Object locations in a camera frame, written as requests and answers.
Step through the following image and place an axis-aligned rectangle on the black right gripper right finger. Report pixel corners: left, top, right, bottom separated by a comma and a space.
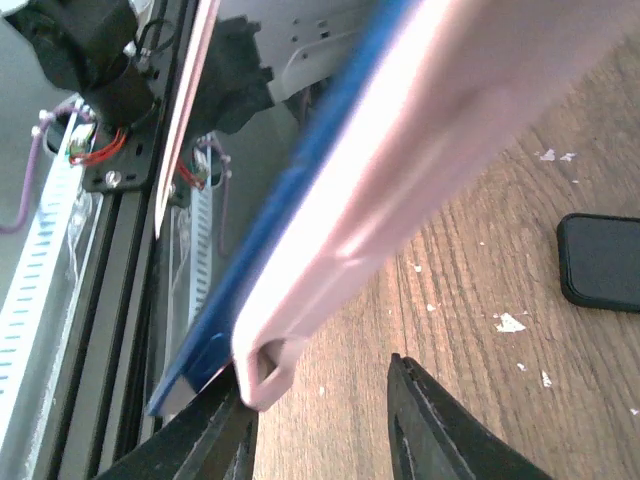
387, 353, 550, 479

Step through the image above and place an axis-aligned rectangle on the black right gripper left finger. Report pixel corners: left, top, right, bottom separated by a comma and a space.
98, 377, 258, 480

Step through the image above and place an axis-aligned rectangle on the blue phone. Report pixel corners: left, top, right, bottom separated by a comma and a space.
147, 1, 416, 416

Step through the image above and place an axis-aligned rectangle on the pink phone case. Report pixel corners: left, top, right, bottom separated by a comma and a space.
154, 0, 631, 412

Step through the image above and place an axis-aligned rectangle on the black aluminium frame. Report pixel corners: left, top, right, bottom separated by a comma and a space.
33, 1, 197, 479

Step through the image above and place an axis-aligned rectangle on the light-blue slotted cable duct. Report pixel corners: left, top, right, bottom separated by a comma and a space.
1, 96, 102, 412

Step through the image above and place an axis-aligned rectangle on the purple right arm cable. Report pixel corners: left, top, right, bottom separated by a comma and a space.
0, 102, 96, 235

